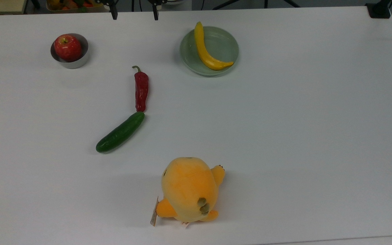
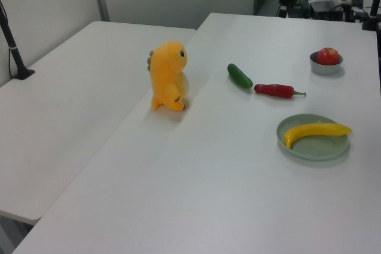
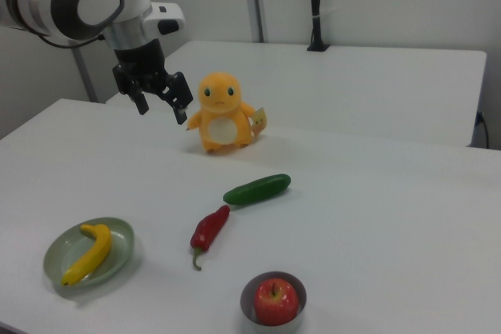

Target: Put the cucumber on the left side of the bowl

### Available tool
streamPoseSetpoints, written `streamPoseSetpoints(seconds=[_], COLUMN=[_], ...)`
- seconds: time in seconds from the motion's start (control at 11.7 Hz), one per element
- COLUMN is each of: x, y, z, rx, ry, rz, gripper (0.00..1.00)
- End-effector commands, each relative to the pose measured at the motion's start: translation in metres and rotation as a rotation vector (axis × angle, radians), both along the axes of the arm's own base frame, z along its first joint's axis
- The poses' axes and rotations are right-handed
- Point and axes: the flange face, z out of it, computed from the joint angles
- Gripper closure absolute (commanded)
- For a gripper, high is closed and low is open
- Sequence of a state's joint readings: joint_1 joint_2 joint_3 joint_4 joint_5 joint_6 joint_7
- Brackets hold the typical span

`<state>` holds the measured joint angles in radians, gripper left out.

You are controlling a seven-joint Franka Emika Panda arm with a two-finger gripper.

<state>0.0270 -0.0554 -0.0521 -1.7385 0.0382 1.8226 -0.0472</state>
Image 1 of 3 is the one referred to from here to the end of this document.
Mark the pale green plate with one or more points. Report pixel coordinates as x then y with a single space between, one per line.
224 43

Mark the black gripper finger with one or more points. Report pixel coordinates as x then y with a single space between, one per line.
155 13
114 13

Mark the red apple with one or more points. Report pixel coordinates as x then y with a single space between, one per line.
67 47

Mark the black tripod legs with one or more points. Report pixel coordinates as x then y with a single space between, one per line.
265 3

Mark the red chili pepper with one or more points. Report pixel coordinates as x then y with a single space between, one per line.
141 89

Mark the yellow banana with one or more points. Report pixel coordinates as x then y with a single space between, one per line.
201 48

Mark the basket of toy fruit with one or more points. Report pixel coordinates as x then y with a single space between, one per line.
70 4

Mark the small metal bowl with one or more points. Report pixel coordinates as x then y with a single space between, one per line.
81 62

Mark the dark green cucumber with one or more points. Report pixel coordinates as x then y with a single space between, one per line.
121 132

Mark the orange plush dinosaur toy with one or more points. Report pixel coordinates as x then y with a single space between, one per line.
187 187

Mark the black table clamp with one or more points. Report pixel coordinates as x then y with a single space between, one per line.
379 10

